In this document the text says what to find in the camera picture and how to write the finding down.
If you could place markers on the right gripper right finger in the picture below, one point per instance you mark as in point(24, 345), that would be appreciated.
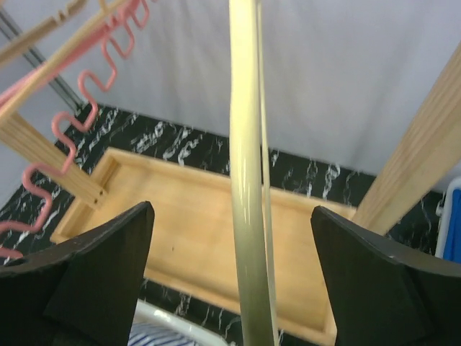
point(383, 292)

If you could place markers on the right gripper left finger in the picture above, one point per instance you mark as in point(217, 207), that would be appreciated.
point(82, 291)

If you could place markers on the blue white striped tank top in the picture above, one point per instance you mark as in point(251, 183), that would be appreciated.
point(144, 334)

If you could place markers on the cream hanger with grey top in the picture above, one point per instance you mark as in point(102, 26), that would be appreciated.
point(249, 176)

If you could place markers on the light wooden hanger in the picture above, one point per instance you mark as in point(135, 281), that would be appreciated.
point(27, 39)

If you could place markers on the pink hanger with striped top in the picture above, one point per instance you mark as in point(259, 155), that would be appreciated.
point(12, 90)

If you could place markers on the white perforated plastic basket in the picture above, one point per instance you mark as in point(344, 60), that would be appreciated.
point(150, 314)

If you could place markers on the blue folded cloth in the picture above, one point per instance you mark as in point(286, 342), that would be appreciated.
point(452, 245)

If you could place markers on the wooden clothes rack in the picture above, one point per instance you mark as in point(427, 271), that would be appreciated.
point(192, 245)

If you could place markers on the grey side basket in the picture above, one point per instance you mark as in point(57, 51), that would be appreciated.
point(445, 217)

